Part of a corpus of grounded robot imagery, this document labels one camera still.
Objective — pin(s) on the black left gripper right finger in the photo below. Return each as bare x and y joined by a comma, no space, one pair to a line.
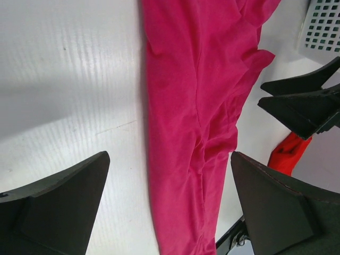
284,215

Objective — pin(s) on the white plastic laundry basket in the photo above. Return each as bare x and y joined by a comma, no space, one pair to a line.
320,29

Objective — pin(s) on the pink t shirt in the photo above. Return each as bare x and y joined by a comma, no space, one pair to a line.
202,61

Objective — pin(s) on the folded red t shirt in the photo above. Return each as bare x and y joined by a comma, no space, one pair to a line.
288,153

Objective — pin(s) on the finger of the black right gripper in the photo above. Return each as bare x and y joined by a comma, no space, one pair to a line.
305,114
309,82

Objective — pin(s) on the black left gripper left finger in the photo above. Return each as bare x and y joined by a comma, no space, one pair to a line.
54,215

